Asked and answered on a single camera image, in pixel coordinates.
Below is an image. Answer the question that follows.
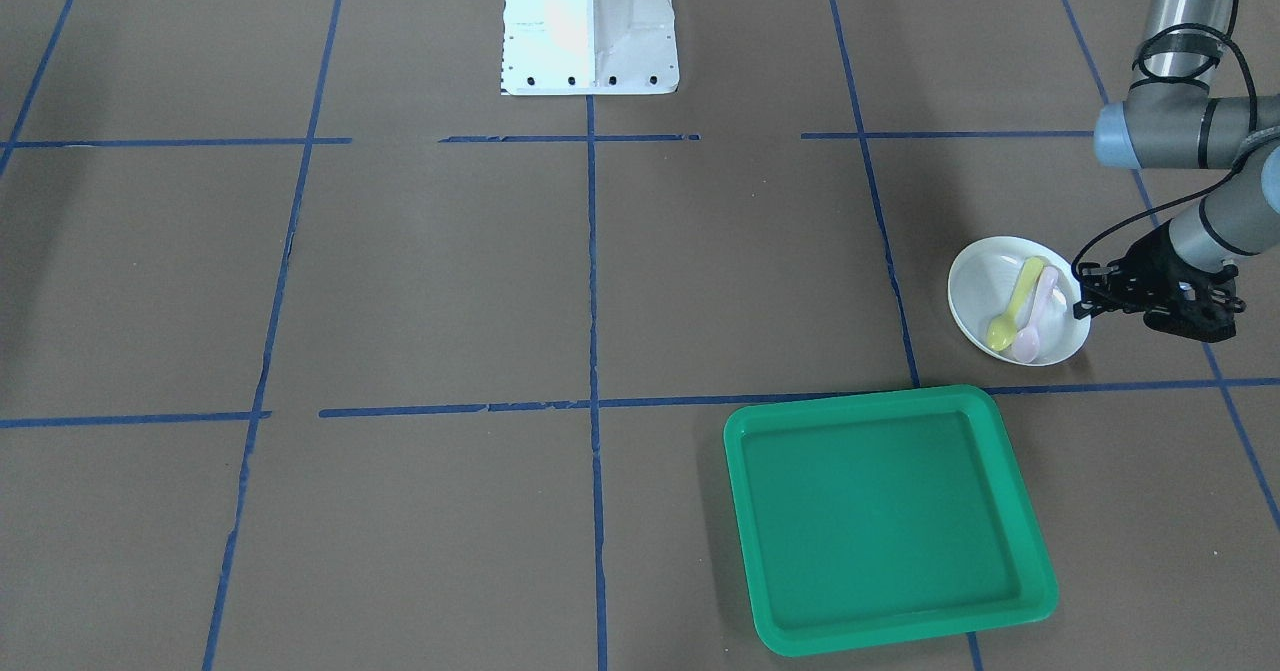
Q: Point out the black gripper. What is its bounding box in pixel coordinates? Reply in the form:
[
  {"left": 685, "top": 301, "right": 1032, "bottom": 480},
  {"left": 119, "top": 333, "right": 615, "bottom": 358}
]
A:
[{"left": 1071, "top": 223, "right": 1210, "bottom": 320}]

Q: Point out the white round plate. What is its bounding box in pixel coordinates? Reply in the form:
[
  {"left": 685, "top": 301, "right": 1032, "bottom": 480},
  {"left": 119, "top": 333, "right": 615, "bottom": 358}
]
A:
[{"left": 947, "top": 236, "right": 1091, "bottom": 368}]

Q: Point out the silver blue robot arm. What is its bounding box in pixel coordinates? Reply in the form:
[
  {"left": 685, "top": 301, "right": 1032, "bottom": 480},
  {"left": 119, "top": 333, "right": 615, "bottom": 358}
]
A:
[{"left": 1071, "top": 0, "right": 1277, "bottom": 343}]

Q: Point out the pink plastic spoon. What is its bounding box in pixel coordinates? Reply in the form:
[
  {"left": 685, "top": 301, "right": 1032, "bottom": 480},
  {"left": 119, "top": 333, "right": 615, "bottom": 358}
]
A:
[{"left": 1007, "top": 266, "right": 1060, "bottom": 364}]

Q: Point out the yellow plastic spoon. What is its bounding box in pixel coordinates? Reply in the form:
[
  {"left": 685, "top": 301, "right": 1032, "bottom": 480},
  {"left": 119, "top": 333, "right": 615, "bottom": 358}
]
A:
[{"left": 986, "top": 256, "right": 1047, "bottom": 352}]

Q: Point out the green plastic tray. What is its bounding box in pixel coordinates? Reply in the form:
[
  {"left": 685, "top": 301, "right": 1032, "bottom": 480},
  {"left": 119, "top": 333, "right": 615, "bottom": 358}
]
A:
[{"left": 723, "top": 385, "right": 1060, "bottom": 658}]

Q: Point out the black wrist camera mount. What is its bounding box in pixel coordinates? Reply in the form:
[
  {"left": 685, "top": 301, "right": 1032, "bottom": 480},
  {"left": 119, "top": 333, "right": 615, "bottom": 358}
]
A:
[{"left": 1142, "top": 282, "right": 1247, "bottom": 343}]

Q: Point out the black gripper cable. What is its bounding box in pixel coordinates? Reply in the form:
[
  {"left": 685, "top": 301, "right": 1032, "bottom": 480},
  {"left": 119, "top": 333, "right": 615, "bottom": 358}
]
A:
[{"left": 1070, "top": 23, "right": 1261, "bottom": 282}]

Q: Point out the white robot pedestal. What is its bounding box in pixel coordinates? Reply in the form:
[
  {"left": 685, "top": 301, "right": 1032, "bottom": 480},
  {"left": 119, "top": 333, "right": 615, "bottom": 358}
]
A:
[{"left": 500, "top": 0, "right": 681, "bottom": 97}]

